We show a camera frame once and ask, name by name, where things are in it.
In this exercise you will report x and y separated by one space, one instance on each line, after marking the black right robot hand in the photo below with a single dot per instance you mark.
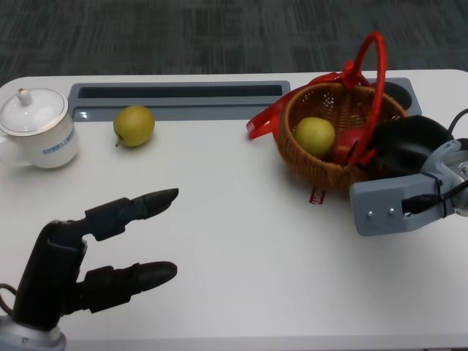
409 142

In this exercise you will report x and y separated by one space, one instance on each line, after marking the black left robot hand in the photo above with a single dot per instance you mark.
44 270

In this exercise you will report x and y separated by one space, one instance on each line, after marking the red apple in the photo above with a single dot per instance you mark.
343 146

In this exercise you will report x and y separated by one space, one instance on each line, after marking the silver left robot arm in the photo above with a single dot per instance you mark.
29 338

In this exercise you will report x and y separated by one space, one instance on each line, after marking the grey table cup holder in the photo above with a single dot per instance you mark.
411 98

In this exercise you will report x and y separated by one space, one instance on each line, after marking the white ceramic mug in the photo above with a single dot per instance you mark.
55 150

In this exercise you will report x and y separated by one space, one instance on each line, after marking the white mug lid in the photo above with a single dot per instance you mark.
31 111

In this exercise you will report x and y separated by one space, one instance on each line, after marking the green pear with stem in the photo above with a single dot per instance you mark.
134 125

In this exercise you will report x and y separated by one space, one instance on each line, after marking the grey slotted table groove insert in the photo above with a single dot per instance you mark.
183 106

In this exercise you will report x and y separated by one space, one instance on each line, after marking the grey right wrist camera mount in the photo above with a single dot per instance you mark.
380 204

